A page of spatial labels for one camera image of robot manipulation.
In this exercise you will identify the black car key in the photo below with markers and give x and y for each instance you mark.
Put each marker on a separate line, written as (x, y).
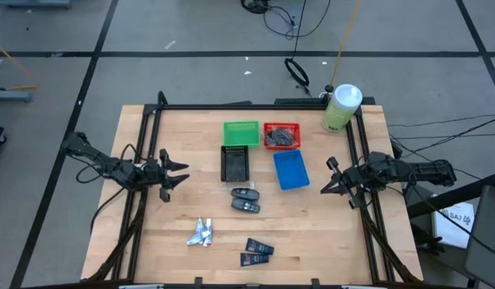
(246, 206)
(245, 194)

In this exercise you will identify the clear plastic wrapper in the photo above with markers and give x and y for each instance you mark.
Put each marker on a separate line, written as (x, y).
(252, 184)

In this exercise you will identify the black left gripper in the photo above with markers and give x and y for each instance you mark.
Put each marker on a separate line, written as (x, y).
(155, 174)

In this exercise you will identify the red plastic basket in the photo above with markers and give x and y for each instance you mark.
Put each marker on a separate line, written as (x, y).
(281, 124)

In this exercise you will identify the navy toiletry tube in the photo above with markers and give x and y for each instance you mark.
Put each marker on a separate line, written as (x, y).
(259, 246)
(254, 259)

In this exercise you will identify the green wipes canister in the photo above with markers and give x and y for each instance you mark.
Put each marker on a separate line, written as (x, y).
(342, 108)

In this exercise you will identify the black power strip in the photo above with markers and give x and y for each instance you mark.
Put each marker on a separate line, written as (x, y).
(299, 101)

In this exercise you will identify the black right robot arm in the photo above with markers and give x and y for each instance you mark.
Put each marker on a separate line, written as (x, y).
(424, 170)

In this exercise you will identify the grey chair panel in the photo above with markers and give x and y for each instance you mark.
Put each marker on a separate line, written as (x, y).
(488, 241)

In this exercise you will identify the grey foil packet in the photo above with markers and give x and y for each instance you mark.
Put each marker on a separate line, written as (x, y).
(273, 137)
(289, 137)

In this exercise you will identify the blue plastic basket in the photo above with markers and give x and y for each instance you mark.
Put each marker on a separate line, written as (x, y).
(291, 170)

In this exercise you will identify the green plastic basket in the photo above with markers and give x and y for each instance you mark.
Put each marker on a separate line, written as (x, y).
(241, 134)

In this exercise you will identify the black plastic basket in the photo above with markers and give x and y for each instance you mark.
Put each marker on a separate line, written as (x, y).
(234, 166)

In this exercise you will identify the white printed box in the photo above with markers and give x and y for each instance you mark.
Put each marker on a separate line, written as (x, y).
(452, 225)

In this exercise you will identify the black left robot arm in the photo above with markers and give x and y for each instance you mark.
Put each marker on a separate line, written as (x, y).
(111, 164)

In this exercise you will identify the grey floor bar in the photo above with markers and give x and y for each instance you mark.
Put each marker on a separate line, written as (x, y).
(34, 3)
(10, 96)

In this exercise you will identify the black round knob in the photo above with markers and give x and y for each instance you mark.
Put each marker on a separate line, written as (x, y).
(330, 88)

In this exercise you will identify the black table-edge bracket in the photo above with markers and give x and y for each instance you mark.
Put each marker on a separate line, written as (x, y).
(198, 282)
(315, 283)

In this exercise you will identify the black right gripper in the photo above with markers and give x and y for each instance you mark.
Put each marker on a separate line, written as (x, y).
(354, 178)

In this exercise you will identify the black metal bar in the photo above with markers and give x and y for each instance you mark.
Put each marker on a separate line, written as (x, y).
(452, 198)

